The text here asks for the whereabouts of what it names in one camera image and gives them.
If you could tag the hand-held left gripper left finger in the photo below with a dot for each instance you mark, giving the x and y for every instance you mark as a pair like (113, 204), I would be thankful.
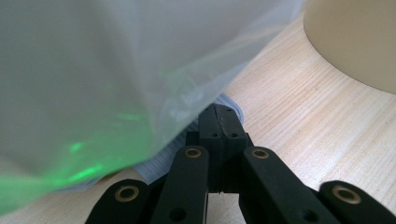
(211, 133)

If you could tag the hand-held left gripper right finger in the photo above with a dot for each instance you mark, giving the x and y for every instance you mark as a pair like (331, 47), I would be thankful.
(233, 137)

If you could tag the white plastic bin liner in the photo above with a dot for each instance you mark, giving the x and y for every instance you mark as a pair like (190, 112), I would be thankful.
(93, 77)

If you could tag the beige bin with perforated strainer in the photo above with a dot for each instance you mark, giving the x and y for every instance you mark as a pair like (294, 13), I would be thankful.
(358, 37)

